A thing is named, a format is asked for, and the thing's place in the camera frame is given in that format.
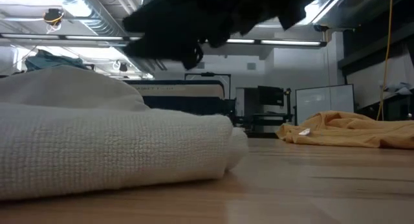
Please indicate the LED light bar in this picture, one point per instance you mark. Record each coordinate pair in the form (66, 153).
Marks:
(284, 42)

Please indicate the white towel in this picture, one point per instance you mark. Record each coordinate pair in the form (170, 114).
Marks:
(97, 146)

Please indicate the blue cloth pile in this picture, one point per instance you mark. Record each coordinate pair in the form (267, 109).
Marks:
(48, 62)

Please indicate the dark background equipment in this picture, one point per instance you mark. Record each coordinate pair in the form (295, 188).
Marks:
(271, 97)

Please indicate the navy fabric basket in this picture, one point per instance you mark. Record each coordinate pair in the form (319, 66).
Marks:
(181, 94)

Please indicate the pale cloth heap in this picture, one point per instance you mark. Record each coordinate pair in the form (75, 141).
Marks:
(402, 87)

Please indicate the orange towel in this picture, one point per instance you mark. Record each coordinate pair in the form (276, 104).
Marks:
(349, 130)

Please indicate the white board panel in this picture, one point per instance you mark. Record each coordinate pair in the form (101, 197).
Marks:
(323, 101)

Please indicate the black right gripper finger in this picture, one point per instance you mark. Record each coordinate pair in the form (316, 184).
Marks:
(136, 50)
(134, 25)

